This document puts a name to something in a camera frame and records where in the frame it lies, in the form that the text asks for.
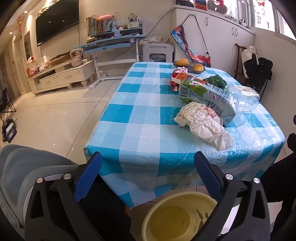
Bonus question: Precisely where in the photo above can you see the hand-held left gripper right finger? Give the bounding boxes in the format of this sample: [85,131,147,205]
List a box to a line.
[194,151,271,241]

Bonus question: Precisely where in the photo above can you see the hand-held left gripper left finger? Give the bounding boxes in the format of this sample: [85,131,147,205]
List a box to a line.
[24,151,103,241]

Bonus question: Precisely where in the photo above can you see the white paper bag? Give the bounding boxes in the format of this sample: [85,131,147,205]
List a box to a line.
[173,101,233,150]

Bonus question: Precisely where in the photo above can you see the yellow plastic basin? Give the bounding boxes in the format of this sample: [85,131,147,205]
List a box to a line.
[141,192,219,241]

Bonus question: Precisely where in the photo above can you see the green and white milk carton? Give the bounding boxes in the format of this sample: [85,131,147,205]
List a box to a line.
[179,75,240,127]

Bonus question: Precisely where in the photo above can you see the clear plastic bottle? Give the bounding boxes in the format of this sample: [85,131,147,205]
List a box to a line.
[225,84,260,112]

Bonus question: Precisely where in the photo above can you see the green cloth piece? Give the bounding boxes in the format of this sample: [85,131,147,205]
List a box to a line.
[202,75,228,88]

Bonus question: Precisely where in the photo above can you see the red snack wrapper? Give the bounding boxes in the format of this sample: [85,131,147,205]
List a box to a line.
[169,67,189,92]

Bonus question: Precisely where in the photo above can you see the person's left leg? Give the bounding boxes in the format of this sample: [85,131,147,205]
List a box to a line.
[79,174,137,241]

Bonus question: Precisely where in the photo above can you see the person's leg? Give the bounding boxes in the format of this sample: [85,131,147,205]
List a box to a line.
[79,174,137,241]
[266,153,296,241]

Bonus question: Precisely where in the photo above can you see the grey sofa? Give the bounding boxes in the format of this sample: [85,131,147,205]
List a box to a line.
[0,144,80,232]

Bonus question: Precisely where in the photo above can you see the person's right leg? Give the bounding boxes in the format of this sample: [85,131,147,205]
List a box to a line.
[266,153,296,241]

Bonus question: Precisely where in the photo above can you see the table with blue checkered cloth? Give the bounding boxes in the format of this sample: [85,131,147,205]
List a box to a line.
[84,62,285,209]

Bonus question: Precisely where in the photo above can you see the black floor bag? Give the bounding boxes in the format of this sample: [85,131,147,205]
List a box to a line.
[2,118,18,143]

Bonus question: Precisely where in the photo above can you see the white television cabinet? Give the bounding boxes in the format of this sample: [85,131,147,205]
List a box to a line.
[28,59,96,94]

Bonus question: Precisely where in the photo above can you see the dark fruit bowl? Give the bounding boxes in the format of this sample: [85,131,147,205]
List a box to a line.
[173,61,206,74]

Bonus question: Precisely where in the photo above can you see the black camping chair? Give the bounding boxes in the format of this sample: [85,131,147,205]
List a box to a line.
[0,88,16,114]

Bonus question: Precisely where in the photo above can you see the dark wooden chair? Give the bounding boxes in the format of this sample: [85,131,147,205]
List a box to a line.
[234,43,248,84]

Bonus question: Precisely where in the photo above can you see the pink kettlebell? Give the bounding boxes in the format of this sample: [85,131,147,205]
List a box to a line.
[69,50,83,67]

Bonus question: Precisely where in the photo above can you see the black folding chair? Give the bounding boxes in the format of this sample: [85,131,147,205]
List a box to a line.
[244,54,273,98]

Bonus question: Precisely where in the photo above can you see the plastic bags of toys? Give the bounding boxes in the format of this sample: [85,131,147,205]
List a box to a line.
[25,54,50,77]

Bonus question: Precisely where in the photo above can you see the colourful hanging bag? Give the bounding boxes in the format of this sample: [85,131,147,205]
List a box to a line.
[171,14,212,67]

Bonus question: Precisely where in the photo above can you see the blue study desk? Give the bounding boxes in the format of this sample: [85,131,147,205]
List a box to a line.
[73,19,146,90]

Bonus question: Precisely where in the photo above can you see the small white cabinet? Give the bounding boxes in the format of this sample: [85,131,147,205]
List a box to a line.
[142,43,174,63]

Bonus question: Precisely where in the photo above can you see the beige cloth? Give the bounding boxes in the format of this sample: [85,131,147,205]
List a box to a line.
[140,37,173,45]

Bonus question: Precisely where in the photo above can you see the row of books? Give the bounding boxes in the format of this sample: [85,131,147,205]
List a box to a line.
[84,16,104,36]

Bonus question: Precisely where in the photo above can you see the pink plush toy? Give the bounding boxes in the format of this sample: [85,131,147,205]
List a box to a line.
[97,14,115,22]

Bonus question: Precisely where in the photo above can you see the red knot ornament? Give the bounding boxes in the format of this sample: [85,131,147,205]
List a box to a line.
[17,13,25,32]

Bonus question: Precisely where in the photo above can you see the row of plush toys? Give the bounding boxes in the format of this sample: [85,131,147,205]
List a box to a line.
[38,0,56,14]

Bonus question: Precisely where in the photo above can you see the white wall cabinets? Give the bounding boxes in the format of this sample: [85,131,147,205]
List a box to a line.
[172,5,256,79]

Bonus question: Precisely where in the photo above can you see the black wall television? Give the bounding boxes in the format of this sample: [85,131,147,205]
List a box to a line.
[35,0,80,47]

